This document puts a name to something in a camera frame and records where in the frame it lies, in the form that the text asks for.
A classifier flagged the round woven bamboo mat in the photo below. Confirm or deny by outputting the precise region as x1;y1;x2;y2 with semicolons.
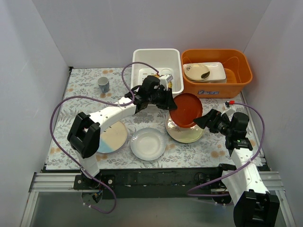
151;73;173;89

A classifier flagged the red lacquer plate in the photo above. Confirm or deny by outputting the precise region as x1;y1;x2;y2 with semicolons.
169;93;203;128

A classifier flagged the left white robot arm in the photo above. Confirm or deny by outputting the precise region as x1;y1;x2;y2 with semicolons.
67;74;177;189

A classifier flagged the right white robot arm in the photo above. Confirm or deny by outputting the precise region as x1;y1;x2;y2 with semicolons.
194;109;280;227

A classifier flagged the white plastic bin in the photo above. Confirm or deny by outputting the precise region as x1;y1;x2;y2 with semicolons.
131;48;184;97

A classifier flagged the orange plastic bin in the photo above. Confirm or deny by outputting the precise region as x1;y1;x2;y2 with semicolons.
181;49;253;98

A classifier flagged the white perforated drain tray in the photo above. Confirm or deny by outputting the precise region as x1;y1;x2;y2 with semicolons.
138;68;175;82

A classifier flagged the cream plate with flower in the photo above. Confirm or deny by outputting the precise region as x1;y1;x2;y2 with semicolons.
183;63;210;81

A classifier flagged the white scalloped plate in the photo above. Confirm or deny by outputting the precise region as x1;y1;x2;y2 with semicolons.
130;128;168;161

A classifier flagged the grey ceramic cup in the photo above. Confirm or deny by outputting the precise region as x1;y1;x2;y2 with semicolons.
97;77;109;93

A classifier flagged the white rectangular dish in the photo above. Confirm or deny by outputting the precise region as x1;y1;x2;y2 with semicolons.
190;62;227;83

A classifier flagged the floral table mat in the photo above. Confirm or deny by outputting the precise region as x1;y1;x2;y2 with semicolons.
45;66;245;170

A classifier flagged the beige and blue plate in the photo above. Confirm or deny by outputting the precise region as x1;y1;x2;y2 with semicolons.
97;121;127;154

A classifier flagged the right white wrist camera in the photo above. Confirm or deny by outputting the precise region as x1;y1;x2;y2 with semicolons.
222;100;236;117

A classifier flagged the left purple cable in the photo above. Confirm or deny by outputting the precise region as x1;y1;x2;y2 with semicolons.
49;61;160;215

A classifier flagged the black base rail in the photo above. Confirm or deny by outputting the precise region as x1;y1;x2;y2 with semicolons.
73;164;230;199

